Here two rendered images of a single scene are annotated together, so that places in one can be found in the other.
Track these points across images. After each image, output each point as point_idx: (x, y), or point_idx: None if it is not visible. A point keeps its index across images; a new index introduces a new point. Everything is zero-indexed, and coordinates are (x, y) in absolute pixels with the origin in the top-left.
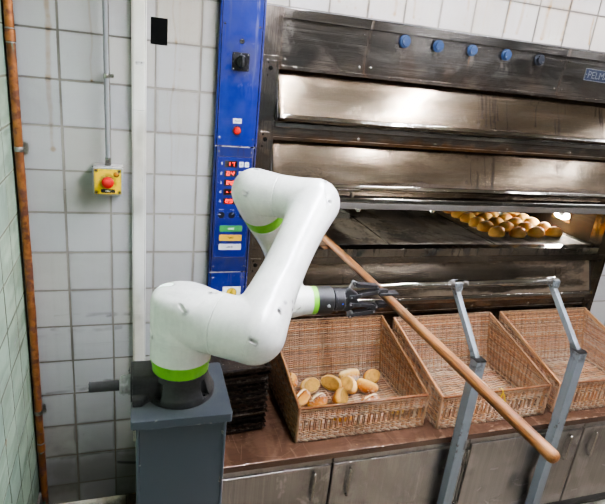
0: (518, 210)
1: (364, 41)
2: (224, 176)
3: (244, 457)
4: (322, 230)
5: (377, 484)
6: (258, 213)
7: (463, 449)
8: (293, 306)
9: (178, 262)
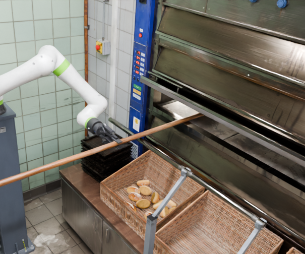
0: (284, 154)
1: None
2: (135, 58)
3: (80, 186)
4: (24, 73)
5: (119, 252)
6: None
7: None
8: None
9: (123, 96)
